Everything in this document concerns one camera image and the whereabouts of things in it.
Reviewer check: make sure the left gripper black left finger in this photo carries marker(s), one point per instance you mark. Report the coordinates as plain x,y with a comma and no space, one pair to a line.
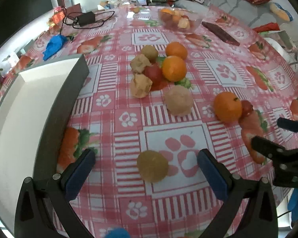
32,218

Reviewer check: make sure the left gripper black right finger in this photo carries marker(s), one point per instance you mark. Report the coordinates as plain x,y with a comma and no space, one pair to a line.
260,216

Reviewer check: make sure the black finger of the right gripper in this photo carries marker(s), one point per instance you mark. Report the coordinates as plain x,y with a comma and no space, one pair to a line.
287,124
266,147

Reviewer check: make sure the small red cherry tomato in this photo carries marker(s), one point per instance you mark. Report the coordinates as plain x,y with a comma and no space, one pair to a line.
247,108

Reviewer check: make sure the orange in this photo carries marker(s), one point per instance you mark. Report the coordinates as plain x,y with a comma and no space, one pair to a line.
174,68
227,107
176,49

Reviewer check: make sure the large tan round fruit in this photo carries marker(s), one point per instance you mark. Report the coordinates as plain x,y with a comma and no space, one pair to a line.
179,101

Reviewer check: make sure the brown kiwi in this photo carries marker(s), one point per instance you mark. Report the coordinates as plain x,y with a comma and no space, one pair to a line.
150,52
152,166

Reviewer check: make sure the tan walnut front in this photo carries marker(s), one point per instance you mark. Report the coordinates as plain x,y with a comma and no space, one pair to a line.
140,86

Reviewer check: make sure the tan walnut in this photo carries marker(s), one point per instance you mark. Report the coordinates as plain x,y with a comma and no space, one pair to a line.
139,63
140,86

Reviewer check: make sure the white shallow box tray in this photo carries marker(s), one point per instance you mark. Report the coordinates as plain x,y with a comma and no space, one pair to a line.
34,112

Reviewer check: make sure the dark red phone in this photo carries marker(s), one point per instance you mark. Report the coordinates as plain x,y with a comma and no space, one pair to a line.
220,33

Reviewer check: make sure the grey sofa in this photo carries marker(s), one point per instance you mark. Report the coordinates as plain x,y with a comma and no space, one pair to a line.
247,13

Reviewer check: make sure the orange blue plush toy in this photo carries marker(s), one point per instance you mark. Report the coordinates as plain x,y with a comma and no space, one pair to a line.
280,12

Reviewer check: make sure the red checkered strawberry tablecloth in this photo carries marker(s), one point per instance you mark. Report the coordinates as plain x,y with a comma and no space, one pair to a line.
123,126

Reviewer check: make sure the blue crumpled glove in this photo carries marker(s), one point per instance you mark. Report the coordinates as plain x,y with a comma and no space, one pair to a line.
54,45

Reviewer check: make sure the clear glass fruit bowl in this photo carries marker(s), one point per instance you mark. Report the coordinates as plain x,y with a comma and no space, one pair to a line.
179,20

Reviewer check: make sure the red gift boxes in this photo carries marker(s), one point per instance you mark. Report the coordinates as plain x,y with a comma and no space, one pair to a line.
56,17

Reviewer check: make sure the black power adapter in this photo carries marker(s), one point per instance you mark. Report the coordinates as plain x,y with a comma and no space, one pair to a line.
86,19

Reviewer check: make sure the small fruit far table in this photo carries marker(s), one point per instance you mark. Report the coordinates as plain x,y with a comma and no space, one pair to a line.
136,9

